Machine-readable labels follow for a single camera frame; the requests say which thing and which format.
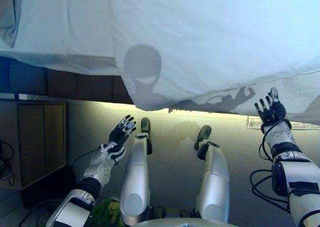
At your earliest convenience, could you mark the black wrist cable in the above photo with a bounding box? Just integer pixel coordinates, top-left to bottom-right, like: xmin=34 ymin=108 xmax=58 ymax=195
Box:
xmin=72 ymin=148 xmax=101 ymax=168
xmin=249 ymin=126 xmax=291 ymax=213

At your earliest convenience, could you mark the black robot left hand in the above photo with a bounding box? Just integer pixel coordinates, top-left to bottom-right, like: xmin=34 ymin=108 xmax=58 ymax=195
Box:
xmin=108 ymin=114 xmax=137 ymax=150

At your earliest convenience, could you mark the black cable bundle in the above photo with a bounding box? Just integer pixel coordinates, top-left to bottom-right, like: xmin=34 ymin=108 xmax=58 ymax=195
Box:
xmin=0 ymin=139 xmax=15 ymax=188

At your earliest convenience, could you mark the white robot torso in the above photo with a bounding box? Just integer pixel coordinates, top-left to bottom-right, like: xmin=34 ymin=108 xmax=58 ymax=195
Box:
xmin=132 ymin=218 xmax=226 ymax=227

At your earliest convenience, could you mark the dark robot right foot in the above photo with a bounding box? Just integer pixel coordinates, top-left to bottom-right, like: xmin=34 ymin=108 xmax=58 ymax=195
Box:
xmin=196 ymin=125 xmax=212 ymax=143

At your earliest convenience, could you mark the green yellow object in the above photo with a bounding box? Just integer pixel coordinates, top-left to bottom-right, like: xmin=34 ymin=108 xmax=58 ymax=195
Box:
xmin=96 ymin=198 xmax=121 ymax=227

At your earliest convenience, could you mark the brown upholstered bed frame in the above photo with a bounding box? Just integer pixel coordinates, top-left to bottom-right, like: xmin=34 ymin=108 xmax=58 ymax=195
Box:
xmin=0 ymin=55 xmax=136 ymax=105

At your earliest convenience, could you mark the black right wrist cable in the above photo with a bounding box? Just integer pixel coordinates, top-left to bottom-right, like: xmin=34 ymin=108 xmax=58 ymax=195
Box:
xmin=249 ymin=126 xmax=291 ymax=213

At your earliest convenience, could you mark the wooden nightstand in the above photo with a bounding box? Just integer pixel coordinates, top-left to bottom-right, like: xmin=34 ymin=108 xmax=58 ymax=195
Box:
xmin=0 ymin=101 xmax=67 ymax=190

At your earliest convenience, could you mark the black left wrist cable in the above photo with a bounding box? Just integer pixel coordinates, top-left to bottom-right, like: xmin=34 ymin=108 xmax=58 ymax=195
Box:
xmin=72 ymin=148 xmax=101 ymax=168

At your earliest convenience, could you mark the silver robot left leg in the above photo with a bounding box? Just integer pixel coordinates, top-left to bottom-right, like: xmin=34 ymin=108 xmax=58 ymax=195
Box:
xmin=119 ymin=134 xmax=153 ymax=227

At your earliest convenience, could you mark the large beige pillow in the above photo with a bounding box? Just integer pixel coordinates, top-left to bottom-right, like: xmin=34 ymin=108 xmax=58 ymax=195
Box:
xmin=0 ymin=0 xmax=22 ymax=48

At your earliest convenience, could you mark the silver robot right leg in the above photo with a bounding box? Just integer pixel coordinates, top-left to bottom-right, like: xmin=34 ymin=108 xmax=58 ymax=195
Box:
xmin=194 ymin=139 xmax=231 ymax=223

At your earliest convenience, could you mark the white mattress sheet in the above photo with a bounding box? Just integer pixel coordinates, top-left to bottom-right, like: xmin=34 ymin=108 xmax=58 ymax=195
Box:
xmin=0 ymin=0 xmax=121 ymax=75

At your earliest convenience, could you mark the white duvet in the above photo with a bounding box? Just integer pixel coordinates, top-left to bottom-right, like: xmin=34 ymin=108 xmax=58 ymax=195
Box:
xmin=109 ymin=0 xmax=320 ymax=112

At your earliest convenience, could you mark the small patterned floor mat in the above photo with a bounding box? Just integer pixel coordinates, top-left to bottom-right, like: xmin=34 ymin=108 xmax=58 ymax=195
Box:
xmin=247 ymin=115 xmax=320 ymax=131

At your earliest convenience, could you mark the dark robot foot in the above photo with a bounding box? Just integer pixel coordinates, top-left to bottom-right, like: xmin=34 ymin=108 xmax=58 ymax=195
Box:
xmin=196 ymin=125 xmax=212 ymax=143
xmin=140 ymin=117 xmax=151 ymax=136

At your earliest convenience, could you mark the silver robot leg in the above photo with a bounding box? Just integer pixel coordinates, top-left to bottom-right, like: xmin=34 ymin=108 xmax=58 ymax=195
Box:
xmin=194 ymin=139 xmax=231 ymax=223
xmin=119 ymin=134 xmax=153 ymax=227

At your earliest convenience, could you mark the dark robot left foot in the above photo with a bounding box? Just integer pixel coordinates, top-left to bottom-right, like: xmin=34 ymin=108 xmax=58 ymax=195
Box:
xmin=140 ymin=117 xmax=151 ymax=136

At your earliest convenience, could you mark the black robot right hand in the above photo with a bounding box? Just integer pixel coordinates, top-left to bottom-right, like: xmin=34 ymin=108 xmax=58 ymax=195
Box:
xmin=254 ymin=87 xmax=292 ymax=126

